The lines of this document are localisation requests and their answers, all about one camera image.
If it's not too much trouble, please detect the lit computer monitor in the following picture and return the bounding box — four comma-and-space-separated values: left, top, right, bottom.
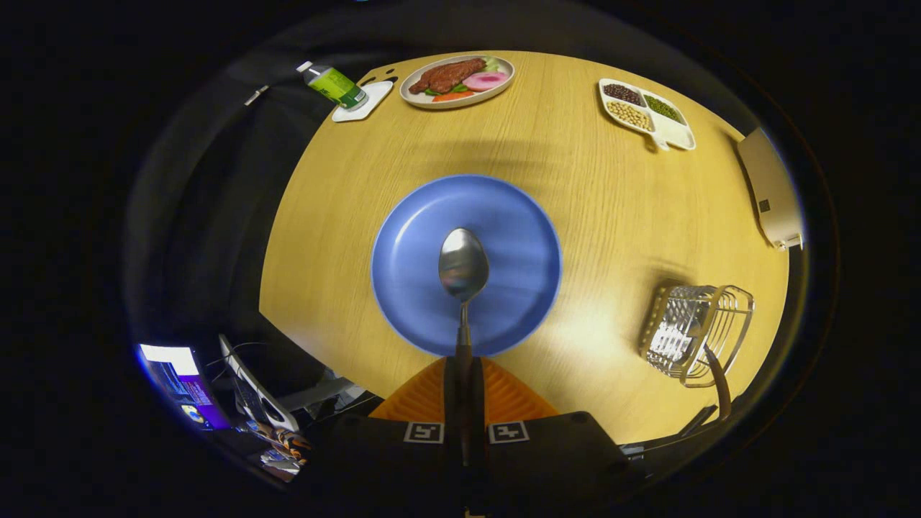
137, 344, 231, 432

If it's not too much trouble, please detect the white divided dish of beans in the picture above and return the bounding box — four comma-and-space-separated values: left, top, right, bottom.
598, 78, 697, 152

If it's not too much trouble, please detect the white framed device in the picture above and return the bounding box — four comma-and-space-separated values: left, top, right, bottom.
218, 335, 301, 434

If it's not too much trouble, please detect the silver spoon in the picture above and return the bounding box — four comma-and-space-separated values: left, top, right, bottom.
438, 227, 491, 461

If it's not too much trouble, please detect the silver fork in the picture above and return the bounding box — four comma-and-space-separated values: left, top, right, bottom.
702, 344, 733, 422

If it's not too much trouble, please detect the orange black striped object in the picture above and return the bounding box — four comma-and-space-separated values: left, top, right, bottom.
252, 424, 312, 461

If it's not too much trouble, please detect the white plate of food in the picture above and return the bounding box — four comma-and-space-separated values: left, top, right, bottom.
399, 55, 516, 110

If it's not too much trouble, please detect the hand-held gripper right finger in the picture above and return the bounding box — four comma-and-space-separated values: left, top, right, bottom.
466, 356, 643, 518

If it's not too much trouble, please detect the metal wire basket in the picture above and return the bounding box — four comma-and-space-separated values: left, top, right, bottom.
638, 283, 756, 389

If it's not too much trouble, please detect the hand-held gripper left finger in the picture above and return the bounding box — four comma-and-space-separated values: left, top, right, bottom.
302, 356, 466, 518

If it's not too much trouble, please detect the white square coaster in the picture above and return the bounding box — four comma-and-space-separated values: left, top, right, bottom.
331, 80, 394, 123

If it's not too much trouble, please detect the blue plate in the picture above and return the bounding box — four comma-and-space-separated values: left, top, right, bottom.
371, 174, 563, 358

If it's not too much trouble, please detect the green drink bottle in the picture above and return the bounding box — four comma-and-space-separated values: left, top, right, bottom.
296, 61, 369, 111

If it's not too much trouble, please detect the white toaster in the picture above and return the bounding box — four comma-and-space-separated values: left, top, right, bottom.
735, 127, 804, 251

